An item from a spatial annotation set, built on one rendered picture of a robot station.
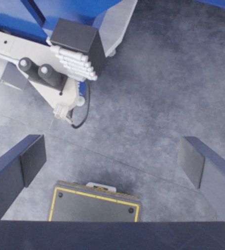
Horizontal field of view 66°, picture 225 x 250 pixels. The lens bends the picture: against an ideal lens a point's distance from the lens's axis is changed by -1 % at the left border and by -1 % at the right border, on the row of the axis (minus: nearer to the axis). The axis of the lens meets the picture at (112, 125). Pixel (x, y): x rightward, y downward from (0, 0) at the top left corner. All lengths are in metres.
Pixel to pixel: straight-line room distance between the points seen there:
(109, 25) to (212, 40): 1.32
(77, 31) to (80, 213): 1.22
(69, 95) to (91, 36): 0.37
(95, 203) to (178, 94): 1.21
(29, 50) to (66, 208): 1.12
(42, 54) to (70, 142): 0.94
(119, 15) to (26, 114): 1.37
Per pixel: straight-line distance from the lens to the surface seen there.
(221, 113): 1.90
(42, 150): 0.16
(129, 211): 1.44
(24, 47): 1.18
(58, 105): 0.95
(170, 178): 1.74
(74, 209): 1.50
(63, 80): 0.96
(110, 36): 0.98
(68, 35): 0.73
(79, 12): 0.80
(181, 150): 0.16
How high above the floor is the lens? 1.67
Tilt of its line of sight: 81 degrees down
